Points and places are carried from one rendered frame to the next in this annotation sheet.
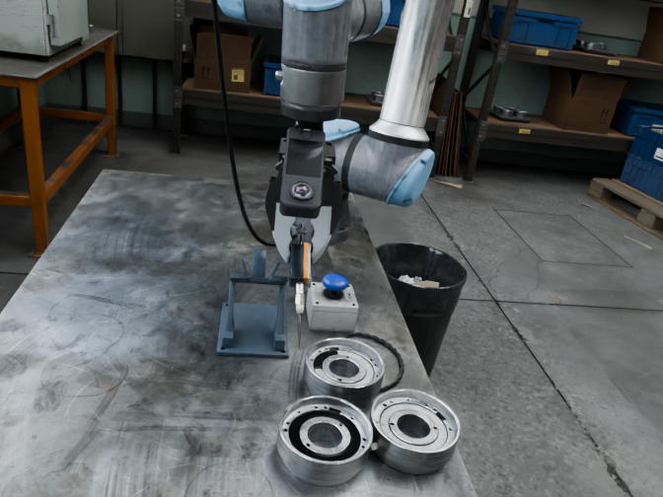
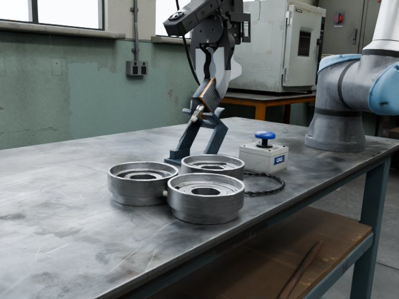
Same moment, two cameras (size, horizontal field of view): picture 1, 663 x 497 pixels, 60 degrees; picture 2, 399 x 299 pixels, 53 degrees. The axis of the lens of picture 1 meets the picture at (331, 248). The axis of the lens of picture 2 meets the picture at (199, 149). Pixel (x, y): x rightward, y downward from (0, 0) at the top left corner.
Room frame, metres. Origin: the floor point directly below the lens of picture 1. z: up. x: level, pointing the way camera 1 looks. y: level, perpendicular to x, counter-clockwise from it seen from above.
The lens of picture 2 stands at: (0.18, -0.52, 1.00)
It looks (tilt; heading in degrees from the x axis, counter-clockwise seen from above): 12 degrees down; 50
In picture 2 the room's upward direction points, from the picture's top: 2 degrees clockwise
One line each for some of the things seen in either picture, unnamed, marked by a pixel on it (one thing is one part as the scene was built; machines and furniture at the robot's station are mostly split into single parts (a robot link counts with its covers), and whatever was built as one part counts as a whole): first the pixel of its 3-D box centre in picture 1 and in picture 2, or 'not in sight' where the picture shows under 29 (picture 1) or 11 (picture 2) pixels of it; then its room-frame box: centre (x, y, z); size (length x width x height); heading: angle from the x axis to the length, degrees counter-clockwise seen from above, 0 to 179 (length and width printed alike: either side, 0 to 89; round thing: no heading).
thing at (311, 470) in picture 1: (324, 440); (143, 183); (0.49, -0.02, 0.82); 0.10 x 0.10 x 0.04
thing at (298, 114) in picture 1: (307, 149); (221, 13); (0.70, 0.05, 1.09); 0.09 x 0.08 x 0.12; 6
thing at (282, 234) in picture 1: (284, 224); (211, 72); (0.70, 0.07, 0.98); 0.06 x 0.03 x 0.09; 6
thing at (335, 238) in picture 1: (318, 206); (336, 127); (1.11, 0.04, 0.85); 0.15 x 0.15 x 0.10
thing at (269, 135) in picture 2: (333, 291); (264, 143); (0.77, -0.01, 0.85); 0.04 x 0.04 x 0.05
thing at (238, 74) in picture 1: (224, 58); not in sight; (4.09, 0.93, 0.64); 0.49 x 0.40 x 0.37; 106
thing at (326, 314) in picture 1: (331, 304); (265, 156); (0.78, -0.01, 0.82); 0.08 x 0.07 x 0.05; 11
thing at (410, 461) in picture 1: (411, 431); (205, 197); (0.53, -0.13, 0.82); 0.10 x 0.10 x 0.04
